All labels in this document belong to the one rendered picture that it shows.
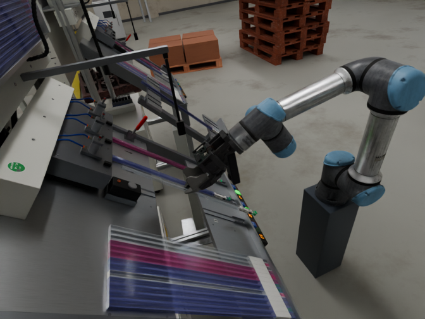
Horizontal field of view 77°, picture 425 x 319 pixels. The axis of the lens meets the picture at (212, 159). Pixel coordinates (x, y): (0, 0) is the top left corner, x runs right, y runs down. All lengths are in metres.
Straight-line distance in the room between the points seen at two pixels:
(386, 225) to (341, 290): 0.59
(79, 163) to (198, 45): 4.07
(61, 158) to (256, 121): 0.47
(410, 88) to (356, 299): 1.15
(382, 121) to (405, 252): 1.15
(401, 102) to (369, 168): 0.27
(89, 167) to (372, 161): 0.90
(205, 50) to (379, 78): 3.86
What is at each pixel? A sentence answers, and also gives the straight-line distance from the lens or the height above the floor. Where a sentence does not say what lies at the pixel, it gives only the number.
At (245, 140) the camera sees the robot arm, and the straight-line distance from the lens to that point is 0.73.
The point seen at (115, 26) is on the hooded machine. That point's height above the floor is 0.36.
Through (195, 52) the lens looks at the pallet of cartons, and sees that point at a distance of 4.64.
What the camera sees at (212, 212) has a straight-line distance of 0.92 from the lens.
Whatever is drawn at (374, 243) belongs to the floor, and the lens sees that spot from 1.99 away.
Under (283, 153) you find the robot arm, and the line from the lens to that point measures 0.82.
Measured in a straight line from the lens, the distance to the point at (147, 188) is 0.82.
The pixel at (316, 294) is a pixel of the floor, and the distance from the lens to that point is 1.71.
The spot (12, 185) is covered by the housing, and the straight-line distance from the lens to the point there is 0.55.
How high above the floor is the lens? 1.51
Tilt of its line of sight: 37 degrees down
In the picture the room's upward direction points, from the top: 8 degrees counter-clockwise
